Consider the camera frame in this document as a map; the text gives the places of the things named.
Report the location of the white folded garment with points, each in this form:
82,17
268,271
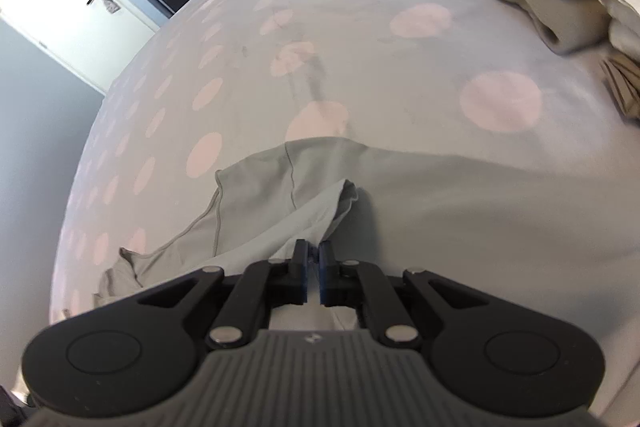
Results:
625,7

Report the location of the light blue shirt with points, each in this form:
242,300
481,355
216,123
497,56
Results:
450,217

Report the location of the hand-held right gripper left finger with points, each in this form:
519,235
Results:
300,274

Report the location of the striped brown garment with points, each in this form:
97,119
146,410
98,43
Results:
625,87

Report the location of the polka dot bed sheet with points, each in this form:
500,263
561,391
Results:
300,82

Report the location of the white door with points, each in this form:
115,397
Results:
50,7

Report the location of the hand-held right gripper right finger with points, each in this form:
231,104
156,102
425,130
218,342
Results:
326,277

